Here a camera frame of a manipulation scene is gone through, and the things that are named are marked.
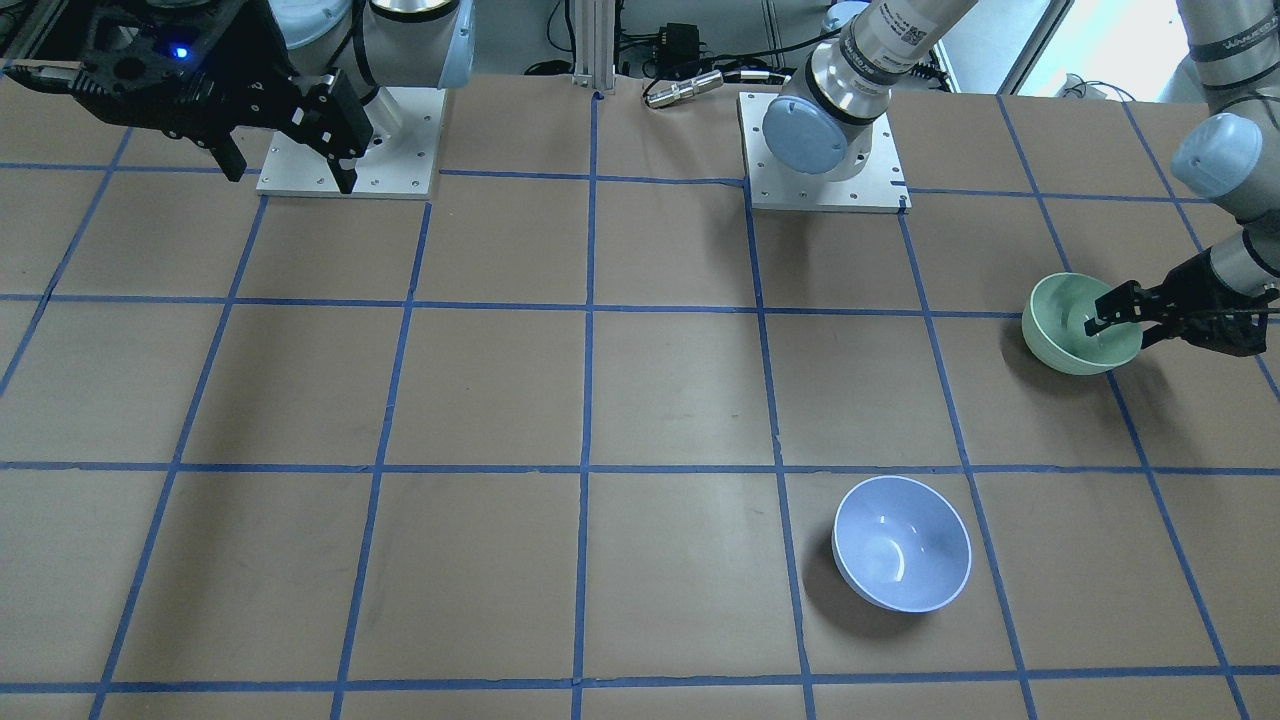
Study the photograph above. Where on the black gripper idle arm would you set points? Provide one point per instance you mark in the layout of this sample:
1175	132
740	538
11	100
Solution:
262	62

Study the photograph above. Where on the aluminium frame post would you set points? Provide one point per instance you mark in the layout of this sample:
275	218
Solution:
594	44

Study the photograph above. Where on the green bowl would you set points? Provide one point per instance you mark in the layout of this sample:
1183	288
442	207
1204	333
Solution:
1053	327

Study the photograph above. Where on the black gripper active arm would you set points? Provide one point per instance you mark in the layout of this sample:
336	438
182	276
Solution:
1203	290

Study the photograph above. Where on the silver cylindrical connector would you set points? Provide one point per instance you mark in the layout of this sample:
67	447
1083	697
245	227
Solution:
683	90

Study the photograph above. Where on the black power adapter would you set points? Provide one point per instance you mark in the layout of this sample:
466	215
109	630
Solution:
677	50

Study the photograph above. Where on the blue bowl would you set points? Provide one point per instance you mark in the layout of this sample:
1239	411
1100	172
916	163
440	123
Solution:
901	545

